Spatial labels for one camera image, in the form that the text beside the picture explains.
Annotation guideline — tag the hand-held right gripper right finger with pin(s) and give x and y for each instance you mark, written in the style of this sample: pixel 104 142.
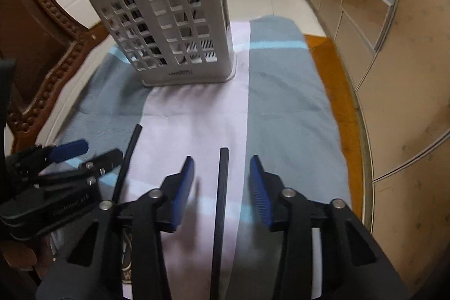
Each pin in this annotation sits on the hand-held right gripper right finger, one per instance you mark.
pixel 262 196

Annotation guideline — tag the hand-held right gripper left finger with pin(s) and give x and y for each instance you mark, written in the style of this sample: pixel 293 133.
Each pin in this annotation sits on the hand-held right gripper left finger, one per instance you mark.
pixel 184 191

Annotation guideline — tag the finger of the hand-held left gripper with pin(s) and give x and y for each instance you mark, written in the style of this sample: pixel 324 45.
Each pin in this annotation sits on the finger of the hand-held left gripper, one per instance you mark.
pixel 68 149
pixel 105 161

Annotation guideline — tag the black chopstick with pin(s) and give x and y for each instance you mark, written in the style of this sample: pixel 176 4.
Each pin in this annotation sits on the black chopstick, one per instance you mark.
pixel 128 161
pixel 219 215

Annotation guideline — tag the grey perforated utensil holder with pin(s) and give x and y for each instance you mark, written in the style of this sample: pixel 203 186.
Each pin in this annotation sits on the grey perforated utensil holder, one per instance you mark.
pixel 182 73

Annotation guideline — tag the grey lilac printed cloth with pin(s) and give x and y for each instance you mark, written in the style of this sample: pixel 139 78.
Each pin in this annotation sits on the grey lilac printed cloth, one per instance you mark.
pixel 281 110

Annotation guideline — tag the carved wooden chair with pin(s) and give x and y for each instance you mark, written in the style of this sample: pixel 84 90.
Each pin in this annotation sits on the carved wooden chair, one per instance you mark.
pixel 42 40

